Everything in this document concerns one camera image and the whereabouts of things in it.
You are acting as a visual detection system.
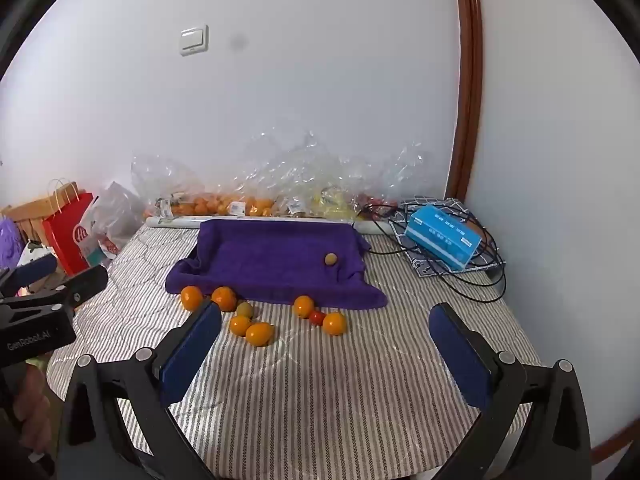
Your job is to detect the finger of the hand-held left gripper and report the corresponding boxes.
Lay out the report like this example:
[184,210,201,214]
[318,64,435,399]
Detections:
[47,264,109,317]
[0,254,58,297]

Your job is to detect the brown wooden baseboard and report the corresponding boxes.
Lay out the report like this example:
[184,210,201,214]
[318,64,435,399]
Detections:
[590,410,640,467]

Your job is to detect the clear bag of tomatoes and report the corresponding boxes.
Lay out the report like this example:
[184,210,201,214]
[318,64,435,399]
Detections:
[350,142,436,211]

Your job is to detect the white light switch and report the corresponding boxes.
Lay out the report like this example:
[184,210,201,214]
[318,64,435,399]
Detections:
[179,25,210,56]

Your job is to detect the clear bag of yellow fruit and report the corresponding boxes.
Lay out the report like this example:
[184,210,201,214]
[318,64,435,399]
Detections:
[280,155,361,222]

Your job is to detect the white plastic bag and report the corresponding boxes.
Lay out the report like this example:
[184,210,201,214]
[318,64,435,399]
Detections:
[80,181,147,262]

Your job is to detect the black cables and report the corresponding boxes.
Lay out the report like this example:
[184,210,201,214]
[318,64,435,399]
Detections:
[360,200,507,304]

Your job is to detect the clear bag of mandarins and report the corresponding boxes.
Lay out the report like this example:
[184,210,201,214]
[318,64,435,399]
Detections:
[200,130,321,218]
[131,155,207,217]

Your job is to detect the grey striped quilt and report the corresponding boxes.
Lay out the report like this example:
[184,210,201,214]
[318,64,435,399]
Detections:
[47,220,543,480]

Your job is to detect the purple fuzzy cloth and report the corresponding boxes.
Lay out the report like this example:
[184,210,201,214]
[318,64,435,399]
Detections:
[0,217,25,267]

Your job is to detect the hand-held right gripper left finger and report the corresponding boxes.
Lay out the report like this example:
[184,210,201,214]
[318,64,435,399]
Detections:
[56,301,223,480]

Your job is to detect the dark grid-patterned cloth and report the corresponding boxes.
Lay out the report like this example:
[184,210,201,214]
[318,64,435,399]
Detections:
[387,197,501,279]

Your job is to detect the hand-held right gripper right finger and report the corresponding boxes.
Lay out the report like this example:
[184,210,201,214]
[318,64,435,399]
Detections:
[428,302,593,480]

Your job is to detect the red paper bag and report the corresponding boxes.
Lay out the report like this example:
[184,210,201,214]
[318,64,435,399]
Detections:
[42,177,97,276]

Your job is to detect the blue tissue box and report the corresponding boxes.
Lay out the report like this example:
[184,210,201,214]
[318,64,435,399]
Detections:
[404,205,484,272]

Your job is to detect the purple towel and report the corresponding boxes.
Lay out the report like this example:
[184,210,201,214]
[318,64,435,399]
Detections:
[165,218,388,311]

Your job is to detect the person's left hand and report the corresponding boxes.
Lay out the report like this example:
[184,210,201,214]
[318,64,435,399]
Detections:
[15,354,54,463]

